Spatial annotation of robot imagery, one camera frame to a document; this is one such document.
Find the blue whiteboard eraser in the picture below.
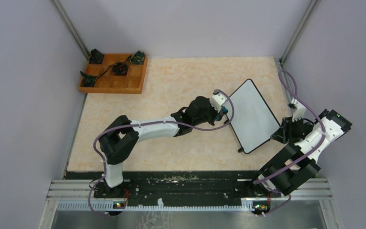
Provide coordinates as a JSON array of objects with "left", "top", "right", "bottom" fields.
[{"left": 220, "top": 106, "right": 228, "bottom": 115}]

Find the small black-framed whiteboard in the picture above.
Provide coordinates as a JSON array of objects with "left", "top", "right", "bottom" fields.
[{"left": 224, "top": 79, "right": 280, "bottom": 154}]

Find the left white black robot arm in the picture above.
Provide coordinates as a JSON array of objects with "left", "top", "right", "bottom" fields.
[{"left": 93, "top": 91, "right": 229, "bottom": 198}]

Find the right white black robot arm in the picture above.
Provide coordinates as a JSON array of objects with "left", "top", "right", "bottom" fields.
[{"left": 249, "top": 109, "right": 352, "bottom": 197}]

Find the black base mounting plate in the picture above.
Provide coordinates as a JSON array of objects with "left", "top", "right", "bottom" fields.
[{"left": 64, "top": 171, "right": 271, "bottom": 199}]

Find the dark object tray top-right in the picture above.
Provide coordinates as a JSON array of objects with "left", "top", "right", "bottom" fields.
[{"left": 130, "top": 51, "right": 146, "bottom": 65}]

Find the orange wooden compartment tray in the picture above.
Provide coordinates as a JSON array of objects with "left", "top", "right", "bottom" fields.
[{"left": 78, "top": 52, "right": 148, "bottom": 94}]

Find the dark object tray centre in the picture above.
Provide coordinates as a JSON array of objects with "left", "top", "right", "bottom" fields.
[{"left": 111, "top": 62, "right": 129, "bottom": 76}]

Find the dark object tray bottom-left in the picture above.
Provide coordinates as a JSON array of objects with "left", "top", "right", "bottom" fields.
[{"left": 80, "top": 71, "right": 98, "bottom": 87}]

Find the dark object tray top-left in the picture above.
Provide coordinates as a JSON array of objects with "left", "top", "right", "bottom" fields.
[{"left": 89, "top": 49, "right": 104, "bottom": 64}]

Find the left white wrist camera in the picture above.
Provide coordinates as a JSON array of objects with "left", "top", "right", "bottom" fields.
[{"left": 209, "top": 89, "right": 227, "bottom": 112}]

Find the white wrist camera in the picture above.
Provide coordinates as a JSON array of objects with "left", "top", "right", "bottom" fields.
[
  {"left": 209, "top": 89, "right": 227, "bottom": 112},
  {"left": 288, "top": 98, "right": 306, "bottom": 122}
]

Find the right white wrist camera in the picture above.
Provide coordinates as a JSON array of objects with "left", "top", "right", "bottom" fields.
[{"left": 288, "top": 98, "right": 306, "bottom": 122}]

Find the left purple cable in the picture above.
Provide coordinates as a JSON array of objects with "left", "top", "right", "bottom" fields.
[{"left": 87, "top": 89, "right": 235, "bottom": 217}]

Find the purple cable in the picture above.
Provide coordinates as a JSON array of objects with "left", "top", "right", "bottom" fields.
[
  {"left": 252, "top": 69, "right": 327, "bottom": 217},
  {"left": 87, "top": 89, "right": 235, "bottom": 217}
]

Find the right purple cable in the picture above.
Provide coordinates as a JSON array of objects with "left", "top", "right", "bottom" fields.
[{"left": 252, "top": 69, "right": 327, "bottom": 217}]

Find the aluminium frame rail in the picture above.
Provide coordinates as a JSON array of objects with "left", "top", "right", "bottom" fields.
[{"left": 46, "top": 178, "right": 332, "bottom": 213}]

